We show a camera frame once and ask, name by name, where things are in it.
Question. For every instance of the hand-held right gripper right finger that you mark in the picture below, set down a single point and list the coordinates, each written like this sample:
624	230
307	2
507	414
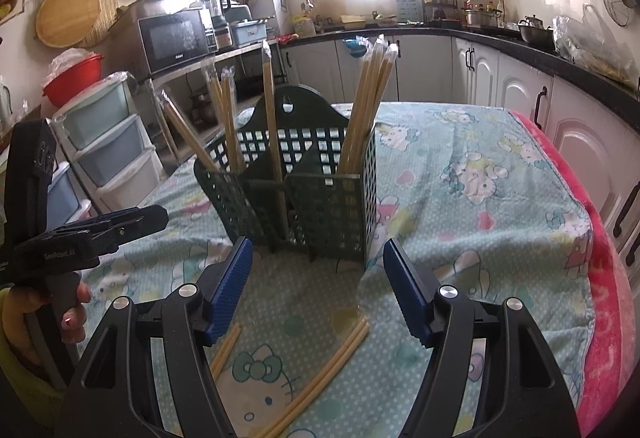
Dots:
407	293

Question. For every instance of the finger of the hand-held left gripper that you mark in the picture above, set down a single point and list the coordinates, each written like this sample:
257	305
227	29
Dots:
145	218
110	240

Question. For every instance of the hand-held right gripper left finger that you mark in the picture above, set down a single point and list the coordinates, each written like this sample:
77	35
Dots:
230	288

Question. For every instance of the dark green plastic utensil basket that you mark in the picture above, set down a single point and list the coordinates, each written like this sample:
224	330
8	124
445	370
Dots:
320	218

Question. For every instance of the bunch of chopsticks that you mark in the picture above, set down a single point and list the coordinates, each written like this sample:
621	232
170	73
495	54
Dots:
365	118

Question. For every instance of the person's left forearm yellow sleeve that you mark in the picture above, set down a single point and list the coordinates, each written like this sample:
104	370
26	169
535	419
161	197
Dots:
20	383

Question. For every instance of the person's left hand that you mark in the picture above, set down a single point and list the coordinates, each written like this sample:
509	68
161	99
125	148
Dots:
75	323

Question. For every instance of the blue and white storage box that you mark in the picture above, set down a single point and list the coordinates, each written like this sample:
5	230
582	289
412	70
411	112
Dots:
67	198

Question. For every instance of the white plastic drawer unit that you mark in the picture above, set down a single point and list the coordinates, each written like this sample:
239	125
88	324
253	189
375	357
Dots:
110	153

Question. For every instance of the red plastic basin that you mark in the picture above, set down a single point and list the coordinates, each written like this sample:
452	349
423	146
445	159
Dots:
75	83

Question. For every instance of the steel cooking pot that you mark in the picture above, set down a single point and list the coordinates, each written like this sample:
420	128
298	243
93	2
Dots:
202	108

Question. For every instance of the round bamboo tray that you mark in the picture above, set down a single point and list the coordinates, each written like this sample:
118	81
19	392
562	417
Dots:
65	16

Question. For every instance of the black microwave oven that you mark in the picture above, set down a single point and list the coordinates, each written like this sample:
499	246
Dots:
172	41

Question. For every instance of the round woven mat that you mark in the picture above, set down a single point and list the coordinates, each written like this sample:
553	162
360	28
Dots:
109	13

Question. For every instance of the pink fleece blanket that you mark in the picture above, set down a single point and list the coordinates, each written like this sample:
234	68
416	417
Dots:
610	318

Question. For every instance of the light blue bread box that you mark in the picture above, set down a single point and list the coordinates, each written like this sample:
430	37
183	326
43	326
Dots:
250	33

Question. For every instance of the black blender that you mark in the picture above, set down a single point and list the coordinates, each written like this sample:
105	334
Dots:
217	16

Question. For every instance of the white kitchen cabinets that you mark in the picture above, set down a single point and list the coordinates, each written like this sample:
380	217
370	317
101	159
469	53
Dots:
425	68

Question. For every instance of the yellow container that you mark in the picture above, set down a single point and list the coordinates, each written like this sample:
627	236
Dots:
303	26

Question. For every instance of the blue hanging bowl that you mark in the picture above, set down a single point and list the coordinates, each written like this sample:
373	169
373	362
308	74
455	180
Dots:
358	47

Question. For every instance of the black kitchen countertop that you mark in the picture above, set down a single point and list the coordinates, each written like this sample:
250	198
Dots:
500	38

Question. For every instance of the large steel stockpot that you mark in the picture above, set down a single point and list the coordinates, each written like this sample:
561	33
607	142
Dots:
482	18

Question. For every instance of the dark pot on stove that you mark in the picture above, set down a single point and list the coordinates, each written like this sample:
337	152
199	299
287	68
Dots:
536	32

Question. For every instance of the clear plastic bag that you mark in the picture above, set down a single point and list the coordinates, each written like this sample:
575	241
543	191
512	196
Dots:
590	43

